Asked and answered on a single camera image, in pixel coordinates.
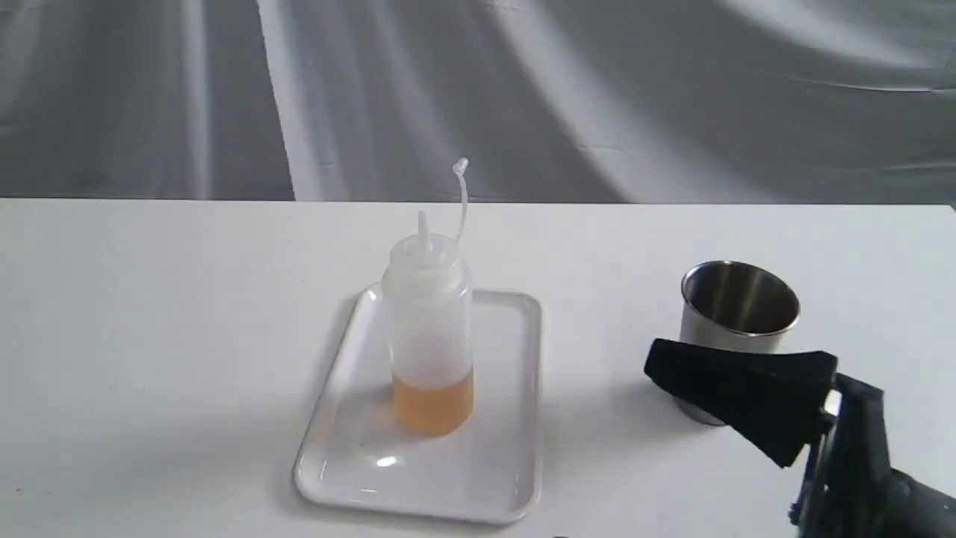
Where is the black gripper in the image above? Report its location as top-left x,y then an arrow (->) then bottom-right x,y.
643,339 -> 891,537

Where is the translucent squeeze bottle amber liquid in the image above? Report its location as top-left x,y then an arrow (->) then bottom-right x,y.
380,157 -> 474,437

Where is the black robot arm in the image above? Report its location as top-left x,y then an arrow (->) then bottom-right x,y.
643,339 -> 955,537

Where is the stainless steel cup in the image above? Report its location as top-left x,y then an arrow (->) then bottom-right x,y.
673,259 -> 801,427

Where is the white plastic tray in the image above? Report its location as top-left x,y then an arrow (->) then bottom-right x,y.
291,285 -> 544,527

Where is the grey fabric backdrop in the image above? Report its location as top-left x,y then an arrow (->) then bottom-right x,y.
2,1 -> 955,205

